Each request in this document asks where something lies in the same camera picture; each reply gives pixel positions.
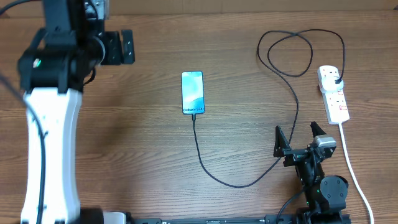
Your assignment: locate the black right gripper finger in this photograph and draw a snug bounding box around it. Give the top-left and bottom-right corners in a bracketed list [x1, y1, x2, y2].
[310, 121, 326, 137]
[273, 126, 292, 157]

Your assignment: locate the blue screen smartphone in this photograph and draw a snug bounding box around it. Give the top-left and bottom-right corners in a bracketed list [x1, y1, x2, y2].
[181, 71, 205, 114]

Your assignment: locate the black USB charging cable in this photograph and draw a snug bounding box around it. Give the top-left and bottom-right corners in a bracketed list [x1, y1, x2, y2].
[191, 29, 346, 189]

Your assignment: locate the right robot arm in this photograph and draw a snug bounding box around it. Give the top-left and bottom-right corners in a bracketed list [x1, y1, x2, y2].
[266, 122, 351, 223]

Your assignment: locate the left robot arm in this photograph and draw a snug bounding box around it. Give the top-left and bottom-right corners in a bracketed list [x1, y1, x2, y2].
[18, 0, 135, 224]

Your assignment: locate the white USB charger adapter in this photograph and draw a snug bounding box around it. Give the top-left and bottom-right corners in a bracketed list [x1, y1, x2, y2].
[319, 77, 344, 94]

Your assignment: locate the white power strip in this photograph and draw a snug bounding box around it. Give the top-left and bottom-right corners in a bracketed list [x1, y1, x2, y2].
[317, 65, 349, 124]

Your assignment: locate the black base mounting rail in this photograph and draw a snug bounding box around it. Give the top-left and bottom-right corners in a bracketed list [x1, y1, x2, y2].
[126, 215, 351, 224]

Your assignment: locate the white power strip cord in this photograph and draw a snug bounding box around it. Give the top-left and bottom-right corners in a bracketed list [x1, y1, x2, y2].
[338, 122, 375, 224]

